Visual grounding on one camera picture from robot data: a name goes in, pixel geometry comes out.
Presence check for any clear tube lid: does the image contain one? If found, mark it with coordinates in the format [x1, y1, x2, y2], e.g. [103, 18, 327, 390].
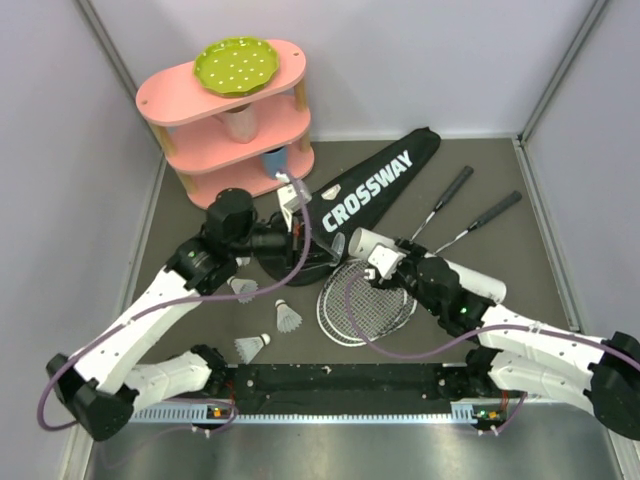
[330, 232, 346, 266]

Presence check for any black Crossway racket bag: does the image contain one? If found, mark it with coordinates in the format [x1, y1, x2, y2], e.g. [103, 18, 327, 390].
[288, 127, 441, 287]

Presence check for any purple cable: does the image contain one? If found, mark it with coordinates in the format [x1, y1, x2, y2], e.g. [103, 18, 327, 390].
[344, 269, 619, 359]
[38, 172, 314, 432]

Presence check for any pink three-tier shelf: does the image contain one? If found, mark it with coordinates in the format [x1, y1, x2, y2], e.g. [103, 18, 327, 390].
[136, 39, 314, 208]

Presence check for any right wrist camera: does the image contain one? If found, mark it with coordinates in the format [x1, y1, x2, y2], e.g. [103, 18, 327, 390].
[367, 244, 405, 280]

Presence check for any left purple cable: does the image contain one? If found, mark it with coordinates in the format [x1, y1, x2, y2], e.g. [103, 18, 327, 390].
[38, 172, 314, 432]

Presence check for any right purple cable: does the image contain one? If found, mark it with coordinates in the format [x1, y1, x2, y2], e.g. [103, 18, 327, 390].
[344, 269, 619, 359]

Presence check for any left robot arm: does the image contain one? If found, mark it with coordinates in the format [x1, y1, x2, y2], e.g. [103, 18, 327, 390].
[37, 188, 294, 442]

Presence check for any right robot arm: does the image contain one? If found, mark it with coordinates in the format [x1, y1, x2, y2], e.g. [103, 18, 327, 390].
[352, 238, 639, 440]

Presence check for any lower silver badminton racket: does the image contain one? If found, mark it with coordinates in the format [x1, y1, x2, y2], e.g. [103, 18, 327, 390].
[352, 191, 522, 328]

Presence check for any white shuttlecock tube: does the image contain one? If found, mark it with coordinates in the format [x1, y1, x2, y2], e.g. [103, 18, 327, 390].
[348, 228, 507, 304]

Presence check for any green dotted plate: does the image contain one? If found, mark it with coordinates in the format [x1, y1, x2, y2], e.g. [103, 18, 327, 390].
[192, 36, 280, 98]

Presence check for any white shuttlecock top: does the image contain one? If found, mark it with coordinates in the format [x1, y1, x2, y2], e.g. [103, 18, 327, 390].
[227, 276, 258, 304]

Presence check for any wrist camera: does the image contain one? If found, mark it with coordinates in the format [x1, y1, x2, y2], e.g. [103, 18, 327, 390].
[276, 171, 312, 233]
[367, 244, 405, 280]

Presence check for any blue cup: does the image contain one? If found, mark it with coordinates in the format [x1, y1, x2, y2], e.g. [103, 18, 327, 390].
[261, 145, 288, 180]

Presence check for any silver badminton racket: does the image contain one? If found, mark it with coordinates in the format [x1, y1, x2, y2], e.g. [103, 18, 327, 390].
[316, 166, 474, 347]
[352, 191, 522, 328]

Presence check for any white shuttlecock bottom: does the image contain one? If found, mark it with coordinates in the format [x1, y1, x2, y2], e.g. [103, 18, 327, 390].
[234, 333, 271, 364]

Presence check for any upper silver badminton racket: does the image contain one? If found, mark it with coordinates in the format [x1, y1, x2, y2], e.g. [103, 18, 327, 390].
[316, 166, 474, 347]

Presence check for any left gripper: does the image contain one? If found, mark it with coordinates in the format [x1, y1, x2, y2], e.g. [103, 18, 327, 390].
[230, 208, 339, 274]

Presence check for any pink cup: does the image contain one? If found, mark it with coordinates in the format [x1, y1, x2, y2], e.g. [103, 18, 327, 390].
[219, 104, 258, 144]

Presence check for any white shuttlecock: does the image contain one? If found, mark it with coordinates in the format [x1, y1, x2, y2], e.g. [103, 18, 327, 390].
[227, 276, 258, 304]
[234, 333, 271, 364]
[275, 299, 303, 333]

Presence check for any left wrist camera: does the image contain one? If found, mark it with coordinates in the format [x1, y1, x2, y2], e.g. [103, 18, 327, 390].
[276, 171, 312, 233]

